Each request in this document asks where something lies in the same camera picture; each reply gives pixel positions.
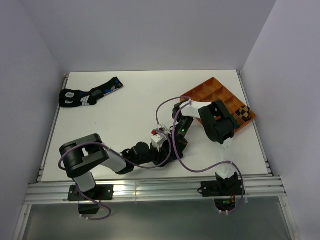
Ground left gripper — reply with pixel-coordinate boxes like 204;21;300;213
133;143;173;168

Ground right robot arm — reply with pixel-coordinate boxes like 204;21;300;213
172;99;241;195

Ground aluminium rail frame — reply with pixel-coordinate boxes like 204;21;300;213
14;70;301;240

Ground black sport sock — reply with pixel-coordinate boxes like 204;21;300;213
58;77;124;108

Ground orange compartment tray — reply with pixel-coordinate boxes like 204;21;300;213
182;77;257;134

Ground rolled argyle sock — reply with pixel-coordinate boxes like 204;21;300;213
236;105;252;122

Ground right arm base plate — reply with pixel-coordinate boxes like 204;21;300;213
197;180;243;197

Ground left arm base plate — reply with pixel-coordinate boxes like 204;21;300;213
67;184;114;202

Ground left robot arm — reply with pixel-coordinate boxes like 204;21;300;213
58;133;174;200

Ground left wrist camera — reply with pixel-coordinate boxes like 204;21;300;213
150;127;170;152

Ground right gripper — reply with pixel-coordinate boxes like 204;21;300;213
167;116;194;158

